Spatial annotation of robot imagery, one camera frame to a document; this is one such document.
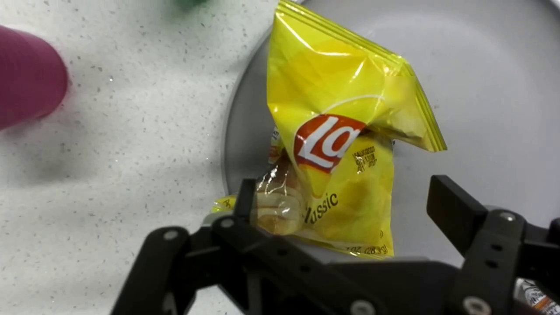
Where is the magenta cup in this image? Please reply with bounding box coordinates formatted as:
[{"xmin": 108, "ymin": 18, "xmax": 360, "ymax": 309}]
[{"xmin": 0, "ymin": 25, "xmax": 69, "ymax": 130}]

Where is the yellow chip bag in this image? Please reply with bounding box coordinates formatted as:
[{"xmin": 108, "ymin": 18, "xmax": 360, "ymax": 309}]
[{"xmin": 212, "ymin": 0, "xmax": 448, "ymax": 259}]

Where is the small orange white packet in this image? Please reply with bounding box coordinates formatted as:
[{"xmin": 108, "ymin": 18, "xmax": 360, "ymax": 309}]
[{"xmin": 513, "ymin": 278, "xmax": 560, "ymax": 315}]

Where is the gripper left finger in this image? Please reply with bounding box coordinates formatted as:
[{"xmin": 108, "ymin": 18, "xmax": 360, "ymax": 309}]
[{"xmin": 110, "ymin": 178, "xmax": 377, "ymax": 315}]

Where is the grey round plate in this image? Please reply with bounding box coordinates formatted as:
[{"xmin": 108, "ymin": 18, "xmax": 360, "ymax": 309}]
[{"xmin": 221, "ymin": 0, "xmax": 560, "ymax": 267}]

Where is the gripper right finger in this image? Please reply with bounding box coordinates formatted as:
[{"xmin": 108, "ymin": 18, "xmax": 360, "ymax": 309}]
[{"xmin": 427, "ymin": 175, "xmax": 560, "ymax": 315}]

